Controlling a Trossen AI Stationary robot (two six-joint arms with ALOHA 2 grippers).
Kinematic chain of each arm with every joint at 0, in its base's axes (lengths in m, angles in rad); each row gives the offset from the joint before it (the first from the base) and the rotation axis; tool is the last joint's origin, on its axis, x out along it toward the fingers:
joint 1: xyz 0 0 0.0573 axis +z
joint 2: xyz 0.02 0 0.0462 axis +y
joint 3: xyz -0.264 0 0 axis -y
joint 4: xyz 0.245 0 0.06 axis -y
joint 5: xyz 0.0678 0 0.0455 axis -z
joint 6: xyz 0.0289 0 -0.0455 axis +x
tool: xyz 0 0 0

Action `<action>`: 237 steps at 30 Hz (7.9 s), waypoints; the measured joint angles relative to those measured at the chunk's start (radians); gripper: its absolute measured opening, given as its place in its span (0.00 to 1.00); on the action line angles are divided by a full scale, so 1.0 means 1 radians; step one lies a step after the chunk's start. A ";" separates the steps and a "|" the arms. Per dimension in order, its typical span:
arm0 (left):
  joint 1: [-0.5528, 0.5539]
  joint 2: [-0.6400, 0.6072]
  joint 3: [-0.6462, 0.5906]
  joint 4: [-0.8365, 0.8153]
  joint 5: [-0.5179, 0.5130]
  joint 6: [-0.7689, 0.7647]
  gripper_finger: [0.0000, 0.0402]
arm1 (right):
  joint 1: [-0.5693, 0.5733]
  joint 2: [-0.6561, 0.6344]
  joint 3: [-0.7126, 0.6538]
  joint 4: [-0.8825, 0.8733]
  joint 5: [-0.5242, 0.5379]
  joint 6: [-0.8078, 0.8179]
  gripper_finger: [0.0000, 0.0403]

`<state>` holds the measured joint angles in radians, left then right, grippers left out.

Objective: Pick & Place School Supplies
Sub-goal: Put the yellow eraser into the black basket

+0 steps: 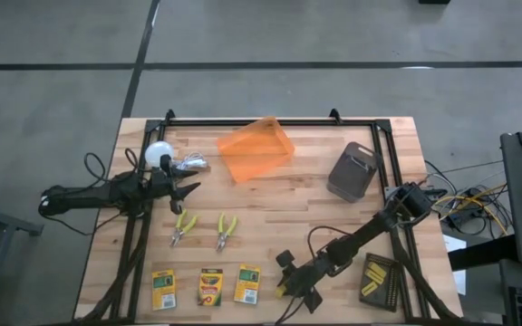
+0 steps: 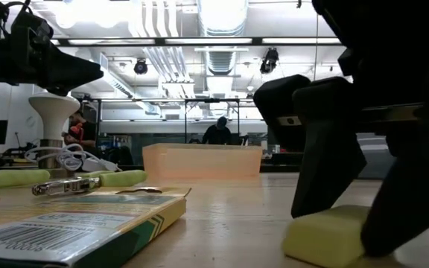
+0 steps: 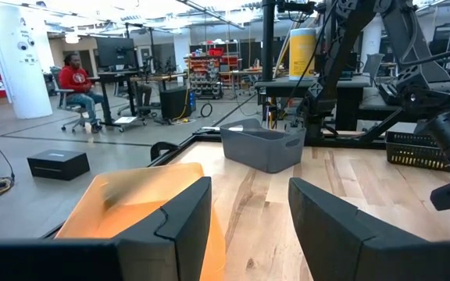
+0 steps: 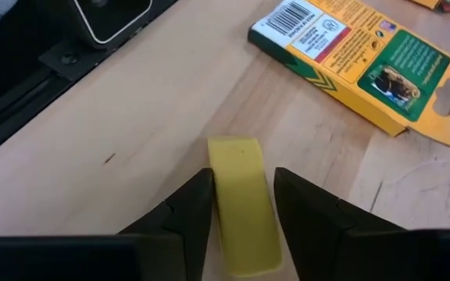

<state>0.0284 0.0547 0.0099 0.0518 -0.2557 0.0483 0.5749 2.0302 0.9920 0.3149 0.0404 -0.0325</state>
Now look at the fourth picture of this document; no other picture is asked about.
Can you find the black aluminium table frame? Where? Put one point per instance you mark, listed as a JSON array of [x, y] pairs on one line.
[[14, 101]]

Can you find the yellow crayon box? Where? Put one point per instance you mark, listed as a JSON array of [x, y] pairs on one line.
[[440, 4], [365, 58]]

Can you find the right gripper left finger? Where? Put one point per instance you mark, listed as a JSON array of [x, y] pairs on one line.
[[186, 218]]

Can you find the black white-edged camera box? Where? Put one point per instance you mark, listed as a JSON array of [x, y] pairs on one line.
[[111, 19]]

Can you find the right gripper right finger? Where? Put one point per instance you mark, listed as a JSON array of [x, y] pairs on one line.
[[318, 234]]

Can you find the yellow eraser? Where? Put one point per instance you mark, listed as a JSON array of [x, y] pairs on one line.
[[244, 203]]

